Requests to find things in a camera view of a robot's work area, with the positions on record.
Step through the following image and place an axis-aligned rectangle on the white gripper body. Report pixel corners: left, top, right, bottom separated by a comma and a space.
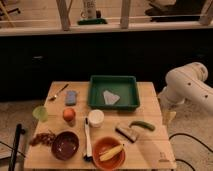
160, 102, 176, 126

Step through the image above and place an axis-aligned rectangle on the grey towel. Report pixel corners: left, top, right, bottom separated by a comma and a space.
103, 90, 120, 105

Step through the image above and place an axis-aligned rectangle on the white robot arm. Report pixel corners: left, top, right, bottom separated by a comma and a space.
158, 62, 213, 126

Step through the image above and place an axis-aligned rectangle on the orange bowl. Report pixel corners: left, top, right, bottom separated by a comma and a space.
93, 137, 125, 171

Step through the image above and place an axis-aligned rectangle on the purple bowl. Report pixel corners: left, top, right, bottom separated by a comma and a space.
51, 131, 79, 161

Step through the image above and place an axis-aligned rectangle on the green cucumber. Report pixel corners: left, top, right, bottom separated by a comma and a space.
129, 120, 155, 131

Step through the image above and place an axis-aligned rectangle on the green plastic tray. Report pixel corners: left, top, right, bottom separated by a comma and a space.
87, 75, 140, 110

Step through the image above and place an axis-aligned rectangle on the white cup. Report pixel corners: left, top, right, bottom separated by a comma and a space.
88, 109, 104, 127

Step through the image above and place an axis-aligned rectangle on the yellow corn cob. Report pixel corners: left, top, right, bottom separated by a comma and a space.
99, 145, 123, 161

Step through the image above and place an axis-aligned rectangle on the blue sponge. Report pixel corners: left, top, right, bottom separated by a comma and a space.
65, 90, 77, 106

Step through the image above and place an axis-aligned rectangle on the orange fruit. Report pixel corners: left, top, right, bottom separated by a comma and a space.
63, 108, 76, 122

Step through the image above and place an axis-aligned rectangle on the black object top right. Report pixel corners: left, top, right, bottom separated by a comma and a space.
145, 0, 206, 22

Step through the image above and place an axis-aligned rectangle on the green plastic cup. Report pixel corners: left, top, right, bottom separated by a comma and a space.
32, 106, 48, 122

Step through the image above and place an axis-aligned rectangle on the red dried chili bunch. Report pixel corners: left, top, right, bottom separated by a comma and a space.
30, 133, 56, 146

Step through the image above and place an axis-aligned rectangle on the black stand pole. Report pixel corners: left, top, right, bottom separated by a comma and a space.
8, 124, 25, 171

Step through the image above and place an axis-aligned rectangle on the black cable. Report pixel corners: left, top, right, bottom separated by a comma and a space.
168, 132, 213, 171

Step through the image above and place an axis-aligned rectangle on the white handled brush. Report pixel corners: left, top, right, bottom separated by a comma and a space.
84, 118, 93, 162

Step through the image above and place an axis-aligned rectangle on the wooden post middle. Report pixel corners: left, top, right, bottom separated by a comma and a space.
120, 0, 131, 29

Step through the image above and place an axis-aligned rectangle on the wooden post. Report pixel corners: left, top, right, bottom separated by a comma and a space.
120, 0, 131, 29
56, 0, 70, 31

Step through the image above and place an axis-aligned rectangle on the green base plate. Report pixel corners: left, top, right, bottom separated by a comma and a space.
77, 18, 108, 25

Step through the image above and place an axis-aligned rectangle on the wooden post left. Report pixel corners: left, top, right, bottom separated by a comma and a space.
56, 0, 70, 31

